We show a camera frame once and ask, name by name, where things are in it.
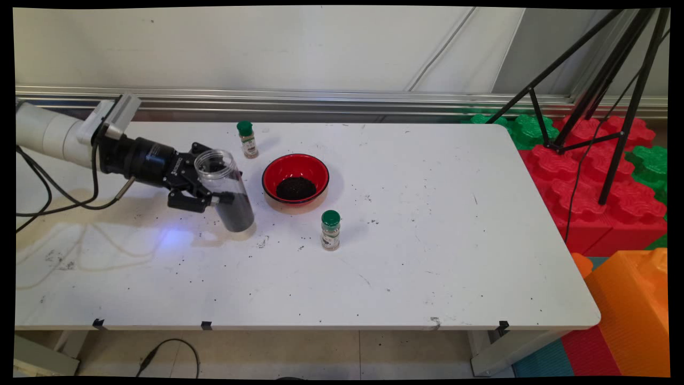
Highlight red bowl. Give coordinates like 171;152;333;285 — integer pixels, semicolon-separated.
261;153;330;214

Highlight black floor cable with plug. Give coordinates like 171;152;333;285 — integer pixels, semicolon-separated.
135;338;201;378

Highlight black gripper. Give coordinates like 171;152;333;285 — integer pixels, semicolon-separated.
98;135;236;214

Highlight small orange foam piece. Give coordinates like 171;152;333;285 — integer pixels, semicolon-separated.
571;252;594;280

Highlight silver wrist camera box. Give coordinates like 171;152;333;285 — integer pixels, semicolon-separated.
76;94;143;144

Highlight green-lidded spice jar, white label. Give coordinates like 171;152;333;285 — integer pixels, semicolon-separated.
321;210;341;251

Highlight large orange foam block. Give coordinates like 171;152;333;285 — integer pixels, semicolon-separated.
584;248;671;378

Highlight green-lidded spice jar, brown contents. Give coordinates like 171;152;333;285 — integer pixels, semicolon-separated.
237;121;259;159

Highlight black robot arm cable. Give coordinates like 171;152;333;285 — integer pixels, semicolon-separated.
15;144;137;233

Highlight clear jar with black seeds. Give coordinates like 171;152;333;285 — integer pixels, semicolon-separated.
193;149;256;233

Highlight black seed pile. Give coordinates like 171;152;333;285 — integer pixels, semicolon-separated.
275;177;317;203

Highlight grey table leg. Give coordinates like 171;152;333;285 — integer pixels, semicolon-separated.
468;327;570;378

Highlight grey box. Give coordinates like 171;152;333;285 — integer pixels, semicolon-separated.
13;334;81;378

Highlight red floor mat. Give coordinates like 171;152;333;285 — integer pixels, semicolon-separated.
560;325;623;378

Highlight teal floor mat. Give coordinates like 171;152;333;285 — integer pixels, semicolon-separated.
512;338;575;378

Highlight aluminium rail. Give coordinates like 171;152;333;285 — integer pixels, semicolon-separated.
15;84;669;121

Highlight black tripod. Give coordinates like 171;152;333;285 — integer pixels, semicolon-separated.
485;7;671;206

